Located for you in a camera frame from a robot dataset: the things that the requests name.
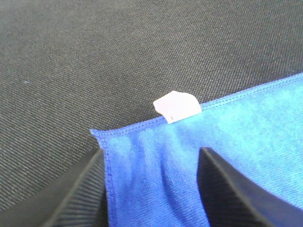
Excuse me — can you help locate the black table cloth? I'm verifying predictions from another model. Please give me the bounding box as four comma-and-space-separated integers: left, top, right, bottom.
0, 0, 303, 211

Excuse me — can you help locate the blue microfibre towel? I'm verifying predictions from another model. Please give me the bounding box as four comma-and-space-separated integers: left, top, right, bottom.
91, 74, 303, 227

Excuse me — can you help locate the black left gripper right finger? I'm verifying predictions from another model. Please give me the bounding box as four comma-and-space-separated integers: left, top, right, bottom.
197, 148, 303, 227

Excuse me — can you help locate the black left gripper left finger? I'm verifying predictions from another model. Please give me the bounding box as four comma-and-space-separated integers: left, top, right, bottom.
0, 148, 109, 227

